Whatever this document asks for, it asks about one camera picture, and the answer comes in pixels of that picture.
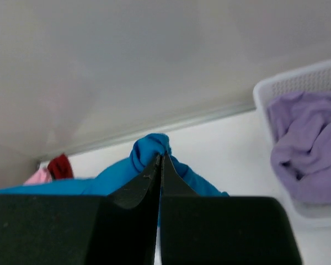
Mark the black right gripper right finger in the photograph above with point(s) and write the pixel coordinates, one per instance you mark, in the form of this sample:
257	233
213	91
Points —
197	229

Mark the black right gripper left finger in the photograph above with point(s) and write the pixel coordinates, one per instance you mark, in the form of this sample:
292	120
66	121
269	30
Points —
119	228

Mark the blue t shirt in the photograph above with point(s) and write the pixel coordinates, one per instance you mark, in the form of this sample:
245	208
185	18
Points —
120	173

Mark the dark red folded t shirt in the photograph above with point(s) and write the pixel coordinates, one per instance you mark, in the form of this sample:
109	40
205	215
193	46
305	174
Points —
60	168

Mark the pink folded t shirt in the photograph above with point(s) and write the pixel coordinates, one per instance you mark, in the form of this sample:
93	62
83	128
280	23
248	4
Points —
41	176

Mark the lavender t shirt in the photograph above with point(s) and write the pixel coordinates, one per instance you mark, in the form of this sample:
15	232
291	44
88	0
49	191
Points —
301	154

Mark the white plastic basket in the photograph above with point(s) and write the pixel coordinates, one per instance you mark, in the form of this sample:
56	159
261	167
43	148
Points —
313	78

